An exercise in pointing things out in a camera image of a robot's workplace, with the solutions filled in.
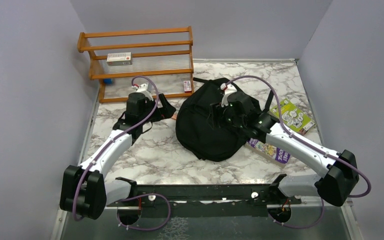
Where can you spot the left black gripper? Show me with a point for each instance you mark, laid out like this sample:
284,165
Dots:
166,111

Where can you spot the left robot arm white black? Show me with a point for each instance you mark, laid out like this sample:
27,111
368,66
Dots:
84,191

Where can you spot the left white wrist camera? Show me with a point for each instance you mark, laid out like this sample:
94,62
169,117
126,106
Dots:
143,89

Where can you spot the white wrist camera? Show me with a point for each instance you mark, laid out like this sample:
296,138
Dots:
227,90
143,89

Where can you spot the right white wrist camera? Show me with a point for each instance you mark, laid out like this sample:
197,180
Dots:
227,90

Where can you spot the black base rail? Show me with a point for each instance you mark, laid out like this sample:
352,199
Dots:
204,200

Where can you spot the black student backpack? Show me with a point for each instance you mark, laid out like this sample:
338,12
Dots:
193,130

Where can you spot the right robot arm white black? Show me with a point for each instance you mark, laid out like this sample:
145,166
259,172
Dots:
334,177

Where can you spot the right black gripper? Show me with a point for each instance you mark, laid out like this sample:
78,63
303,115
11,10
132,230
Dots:
216,110

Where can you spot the small red white box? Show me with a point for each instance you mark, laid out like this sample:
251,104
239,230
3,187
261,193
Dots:
187,86

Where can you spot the blue object under shelf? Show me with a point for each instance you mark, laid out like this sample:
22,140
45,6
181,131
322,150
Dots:
108,81

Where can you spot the white red box on shelf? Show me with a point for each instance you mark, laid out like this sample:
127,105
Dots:
119,59

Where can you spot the wooden shelf rack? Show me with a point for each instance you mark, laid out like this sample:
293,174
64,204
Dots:
164,55

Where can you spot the green comic book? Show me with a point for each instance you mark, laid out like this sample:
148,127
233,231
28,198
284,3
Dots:
295,118

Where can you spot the purple treehouse book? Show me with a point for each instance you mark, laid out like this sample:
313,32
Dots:
269,152

